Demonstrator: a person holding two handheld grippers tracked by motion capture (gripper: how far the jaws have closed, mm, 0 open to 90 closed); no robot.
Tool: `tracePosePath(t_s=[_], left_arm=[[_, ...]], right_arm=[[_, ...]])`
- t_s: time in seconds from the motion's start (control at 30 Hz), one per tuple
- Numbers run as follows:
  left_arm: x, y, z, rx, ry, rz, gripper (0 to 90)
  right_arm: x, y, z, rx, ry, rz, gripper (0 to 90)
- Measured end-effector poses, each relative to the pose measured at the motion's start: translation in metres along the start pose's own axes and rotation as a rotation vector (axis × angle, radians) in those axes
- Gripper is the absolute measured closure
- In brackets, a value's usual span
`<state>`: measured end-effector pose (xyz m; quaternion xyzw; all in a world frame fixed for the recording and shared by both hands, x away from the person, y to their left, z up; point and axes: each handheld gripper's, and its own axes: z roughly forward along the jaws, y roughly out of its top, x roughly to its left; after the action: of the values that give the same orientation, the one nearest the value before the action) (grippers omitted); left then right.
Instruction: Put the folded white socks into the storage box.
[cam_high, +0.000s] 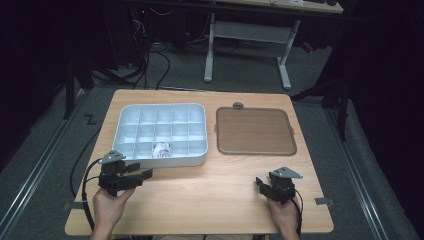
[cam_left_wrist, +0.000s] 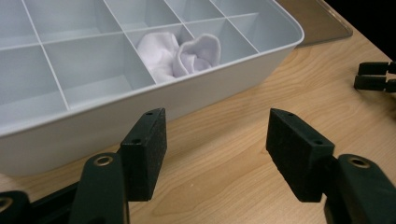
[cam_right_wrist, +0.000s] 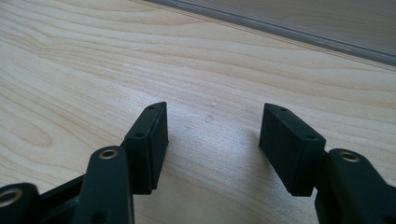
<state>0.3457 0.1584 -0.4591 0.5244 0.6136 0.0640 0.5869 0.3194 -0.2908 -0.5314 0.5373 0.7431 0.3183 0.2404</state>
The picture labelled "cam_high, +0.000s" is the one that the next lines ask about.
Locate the black floor cable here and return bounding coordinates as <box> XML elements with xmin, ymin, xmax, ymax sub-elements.
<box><xmin>151</xmin><ymin>49</ymin><xmax>172</xmax><ymax>91</ymax></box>

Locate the white-framed desk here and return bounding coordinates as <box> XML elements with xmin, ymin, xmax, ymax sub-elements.
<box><xmin>203</xmin><ymin>0</ymin><xmax>344</xmax><ymax>91</ymax></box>

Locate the metal floor rail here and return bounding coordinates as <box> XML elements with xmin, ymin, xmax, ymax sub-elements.
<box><xmin>324</xmin><ymin>108</ymin><xmax>391</xmax><ymax>240</ymax></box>
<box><xmin>0</xmin><ymin>89</ymin><xmax>84</xmax><ymax>234</ymax></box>

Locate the black stand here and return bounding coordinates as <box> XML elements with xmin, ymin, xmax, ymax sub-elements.
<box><xmin>63</xmin><ymin>58</ymin><xmax>96</xmax><ymax>120</ymax></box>
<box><xmin>289</xmin><ymin>76</ymin><xmax>352</xmax><ymax>141</ymax></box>

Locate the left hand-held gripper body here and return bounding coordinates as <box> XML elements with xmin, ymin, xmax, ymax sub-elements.
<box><xmin>97</xmin><ymin>149</ymin><xmax>144</xmax><ymax>198</ymax></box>

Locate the bundle of black cables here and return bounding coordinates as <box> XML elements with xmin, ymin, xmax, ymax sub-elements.
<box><xmin>93</xmin><ymin>16</ymin><xmax>152</xmax><ymax>90</ymax></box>

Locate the person's right hand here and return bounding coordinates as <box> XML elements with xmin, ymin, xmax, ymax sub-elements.
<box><xmin>266</xmin><ymin>195</ymin><xmax>301</xmax><ymax>234</ymax></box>

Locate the thin black hanging cable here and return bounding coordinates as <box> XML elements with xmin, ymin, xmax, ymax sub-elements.
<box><xmin>69</xmin><ymin>128</ymin><xmax>103</xmax><ymax>198</ymax></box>

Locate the white sock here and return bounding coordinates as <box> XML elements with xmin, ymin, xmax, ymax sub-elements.
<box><xmin>152</xmin><ymin>142</ymin><xmax>173</xmax><ymax>159</ymax></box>

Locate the brown box lid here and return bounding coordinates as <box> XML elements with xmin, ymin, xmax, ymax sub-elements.
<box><xmin>215</xmin><ymin>106</ymin><xmax>298</xmax><ymax>157</ymax></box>

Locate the left hand-held gripper cable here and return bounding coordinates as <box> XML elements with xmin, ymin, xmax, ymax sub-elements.
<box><xmin>81</xmin><ymin>159</ymin><xmax>103</xmax><ymax>232</ymax></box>

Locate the hand-held gripper cable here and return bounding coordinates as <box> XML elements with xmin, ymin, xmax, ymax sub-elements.
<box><xmin>81</xmin><ymin>159</ymin><xmax>103</xmax><ymax>232</ymax></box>
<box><xmin>292</xmin><ymin>188</ymin><xmax>305</xmax><ymax>238</ymax></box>

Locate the person's left hand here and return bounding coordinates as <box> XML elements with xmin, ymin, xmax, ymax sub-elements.
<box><xmin>92</xmin><ymin>186</ymin><xmax>136</xmax><ymax>230</ymax></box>

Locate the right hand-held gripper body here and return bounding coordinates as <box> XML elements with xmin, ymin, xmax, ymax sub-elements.
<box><xmin>265</xmin><ymin>166</ymin><xmax>304</xmax><ymax>205</ymax></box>

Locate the right hand-held gripper cable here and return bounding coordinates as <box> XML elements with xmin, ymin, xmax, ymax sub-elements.
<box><xmin>292</xmin><ymin>188</ymin><xmax>305</xmax><ymax>238</ymax></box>

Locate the white compartment box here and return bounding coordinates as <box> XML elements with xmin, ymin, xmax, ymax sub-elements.
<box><xmin>112</xmin><ymin>102</ymin><xmax>209</xmax><ymax>169</ymax></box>

